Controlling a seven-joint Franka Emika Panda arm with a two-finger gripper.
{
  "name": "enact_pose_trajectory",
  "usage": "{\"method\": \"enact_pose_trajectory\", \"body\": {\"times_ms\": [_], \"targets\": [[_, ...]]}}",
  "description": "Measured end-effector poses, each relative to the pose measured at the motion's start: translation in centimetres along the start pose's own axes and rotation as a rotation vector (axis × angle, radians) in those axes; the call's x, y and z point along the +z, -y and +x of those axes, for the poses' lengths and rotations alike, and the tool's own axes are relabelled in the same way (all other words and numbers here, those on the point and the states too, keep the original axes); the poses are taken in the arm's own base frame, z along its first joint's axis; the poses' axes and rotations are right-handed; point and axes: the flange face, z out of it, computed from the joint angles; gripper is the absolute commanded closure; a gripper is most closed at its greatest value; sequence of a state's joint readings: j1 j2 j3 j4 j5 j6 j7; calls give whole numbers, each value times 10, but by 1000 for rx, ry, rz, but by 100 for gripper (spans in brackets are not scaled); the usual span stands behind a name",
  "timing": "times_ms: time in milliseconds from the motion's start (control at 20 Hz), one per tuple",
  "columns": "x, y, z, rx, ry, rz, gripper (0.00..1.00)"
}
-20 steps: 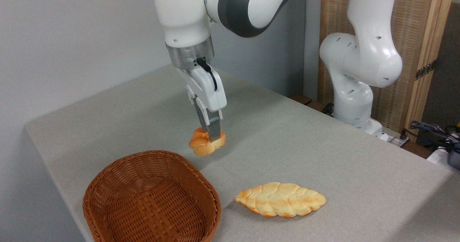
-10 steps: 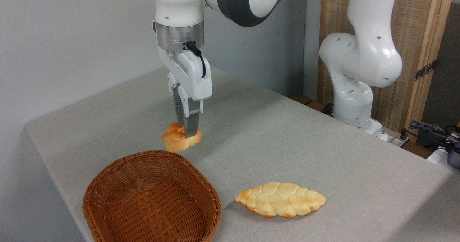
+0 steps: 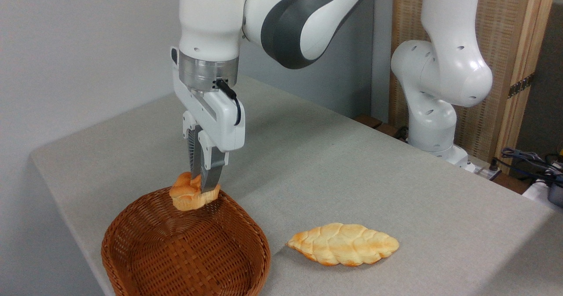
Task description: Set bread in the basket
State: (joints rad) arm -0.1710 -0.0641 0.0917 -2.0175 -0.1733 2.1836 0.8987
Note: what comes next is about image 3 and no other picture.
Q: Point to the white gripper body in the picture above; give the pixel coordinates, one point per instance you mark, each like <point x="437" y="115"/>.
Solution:
<point x="224" y="124"/>

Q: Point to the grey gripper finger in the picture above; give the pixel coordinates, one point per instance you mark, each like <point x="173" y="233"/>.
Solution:
<point x="194" y="155"/>
<point x="212" y="173"/>

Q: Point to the small round braided bread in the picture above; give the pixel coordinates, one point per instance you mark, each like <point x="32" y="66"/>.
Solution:
<point x="187" y="198"/>

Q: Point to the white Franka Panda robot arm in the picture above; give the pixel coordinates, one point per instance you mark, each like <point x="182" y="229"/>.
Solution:
<point x="440" y="67"/>

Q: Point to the brown woven wicker basket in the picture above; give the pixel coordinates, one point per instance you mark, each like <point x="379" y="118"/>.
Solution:
<point x="184" y="252"/>

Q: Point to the long braided bread loaf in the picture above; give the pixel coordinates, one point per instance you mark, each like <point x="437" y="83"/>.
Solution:
<point x="343" y="244"/>

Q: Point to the grey tablecloth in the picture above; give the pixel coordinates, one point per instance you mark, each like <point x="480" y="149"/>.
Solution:
<point x="374" y="186"/>

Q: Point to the wooden rattan folding screen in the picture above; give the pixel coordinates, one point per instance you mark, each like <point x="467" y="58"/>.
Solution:
<point x="501" y="23"/>

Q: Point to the black metal screen hinge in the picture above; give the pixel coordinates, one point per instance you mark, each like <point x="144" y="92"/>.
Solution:
<point x="521" y="85"/>

